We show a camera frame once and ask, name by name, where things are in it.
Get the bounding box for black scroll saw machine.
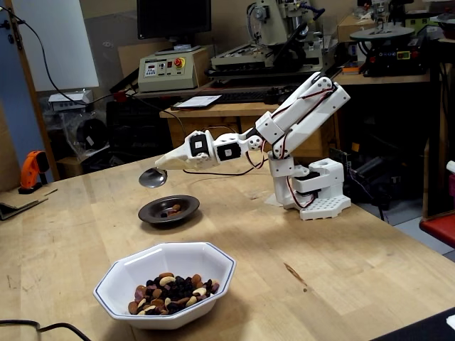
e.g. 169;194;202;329
350;17;431;78

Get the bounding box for orange hand tool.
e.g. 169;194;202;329
18;150;50;195

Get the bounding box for brown plate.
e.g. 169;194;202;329
137;194;200;224

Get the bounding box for long black cable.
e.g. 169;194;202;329
0;6;268;177

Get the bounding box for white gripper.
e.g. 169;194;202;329
155;130;220;170

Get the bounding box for grey milling machine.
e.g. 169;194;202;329
208;0;338;85

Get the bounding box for black storage crate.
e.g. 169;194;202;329
105;100;173;156

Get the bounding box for wooden shelf board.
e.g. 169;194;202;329
333;70;432;86

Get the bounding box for white board panel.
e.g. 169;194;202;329
11;0;100;92

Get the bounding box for wooden post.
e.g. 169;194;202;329
4;0;60;182

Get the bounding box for wooden desk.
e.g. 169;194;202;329
159;91;337;159

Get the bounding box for flat cardboard piece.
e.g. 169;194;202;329
0;186;58;222

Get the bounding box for beige control box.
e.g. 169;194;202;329
137;48;200;93

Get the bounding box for black computer monitor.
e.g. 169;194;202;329
136;0;213;56

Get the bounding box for small white box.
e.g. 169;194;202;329
48;90;94;112

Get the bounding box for white octagonal bowl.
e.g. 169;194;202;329
93;242;237;330

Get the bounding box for red chair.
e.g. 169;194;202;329
419;212;455;248

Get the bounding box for black keyboard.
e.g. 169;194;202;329
213;90;274;105

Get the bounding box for small nut raisin portion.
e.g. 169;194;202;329
160;203;183;218

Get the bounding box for white paper sheet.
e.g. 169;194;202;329
171;94;223;110

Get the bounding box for small black device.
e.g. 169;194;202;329
264;85;299;106

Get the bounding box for white plastic object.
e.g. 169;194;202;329
446;159;455;205

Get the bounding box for brown cardboard box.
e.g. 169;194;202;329
336;13;378;43

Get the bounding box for clear plastic bag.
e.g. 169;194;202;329
58;108;111;159

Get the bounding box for nut and raisin mix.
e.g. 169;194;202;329
127;271;220;316

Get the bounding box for metal spoon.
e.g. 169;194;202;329
138;167;168;188

